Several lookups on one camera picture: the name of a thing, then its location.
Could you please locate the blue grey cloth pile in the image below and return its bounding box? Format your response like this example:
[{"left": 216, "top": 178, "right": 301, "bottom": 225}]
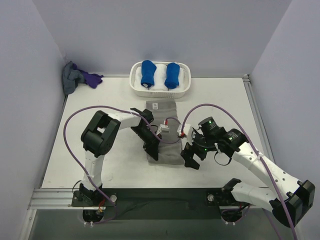
[{"left": 61, "top": 61, "right": 85, "bottom": 95}]

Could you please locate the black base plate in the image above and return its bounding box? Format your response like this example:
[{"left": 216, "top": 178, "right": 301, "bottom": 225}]
[
  {"left": 71, "top": 188, "right": 118, "bottom": 207},
  {"left": 206, "top": 188, "right": 249, "bottom": 208}
]

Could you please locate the left blue rolled towel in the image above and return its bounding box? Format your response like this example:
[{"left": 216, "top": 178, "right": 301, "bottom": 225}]
[{"left": 140, "top": 60, "right": 157, "bottom": 88}]

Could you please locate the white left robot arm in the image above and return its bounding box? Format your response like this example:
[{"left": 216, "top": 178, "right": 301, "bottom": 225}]
[{"left": 79, "top": 108, "right": 160, "bottom": 206}]

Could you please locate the white plastic basket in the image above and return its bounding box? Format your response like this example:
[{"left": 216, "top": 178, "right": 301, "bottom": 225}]
[{"left": 129, "top": 61, "right": 191, "bottom": 99}]

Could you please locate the aluminium right side rail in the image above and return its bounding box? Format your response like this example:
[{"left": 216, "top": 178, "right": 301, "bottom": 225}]
[{"left": 242, "top": 74, "right": 276, "bottom": 164}]

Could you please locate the grey towel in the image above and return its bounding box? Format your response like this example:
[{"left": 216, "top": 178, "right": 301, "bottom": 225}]
[{"left": 145, "top": 98, "right": 184, "bottom": 165}]

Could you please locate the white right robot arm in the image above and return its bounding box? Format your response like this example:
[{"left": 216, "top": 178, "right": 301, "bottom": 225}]
[{"left": 177, "top": 117, "right": 316, "bottom": 227}]

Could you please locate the purple cloth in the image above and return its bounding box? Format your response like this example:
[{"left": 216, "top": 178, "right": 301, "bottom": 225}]
[{"left": 80, "top": 70, "right": 104, "bottom": 89}]

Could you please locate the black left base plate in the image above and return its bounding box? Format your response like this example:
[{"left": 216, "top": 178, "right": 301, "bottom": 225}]
[{"left": 71, "top": 188, "right": 118, "bottom": 207}]

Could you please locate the blue rolled towel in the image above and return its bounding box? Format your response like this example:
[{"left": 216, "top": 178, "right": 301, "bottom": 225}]
[
  {"left": 164, "top": 62, "right": 180, "bottom": 90},
  {"left": 140, "top": 60, "right": 157, "bottom": 88}
]

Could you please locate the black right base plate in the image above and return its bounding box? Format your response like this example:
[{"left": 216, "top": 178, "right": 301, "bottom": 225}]
[{"left": 206, "top": 188, "right": 249, "bottom": 208}]

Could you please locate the right blue rolled towel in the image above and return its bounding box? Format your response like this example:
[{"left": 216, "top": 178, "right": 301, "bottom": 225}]
[{"left": 164, "top": 62, "right": 180, "bottom": 90}]

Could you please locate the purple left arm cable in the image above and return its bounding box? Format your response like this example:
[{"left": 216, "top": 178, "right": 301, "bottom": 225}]
[{"left": 62, "top": 105, "right": 181, "bottom": 224}]

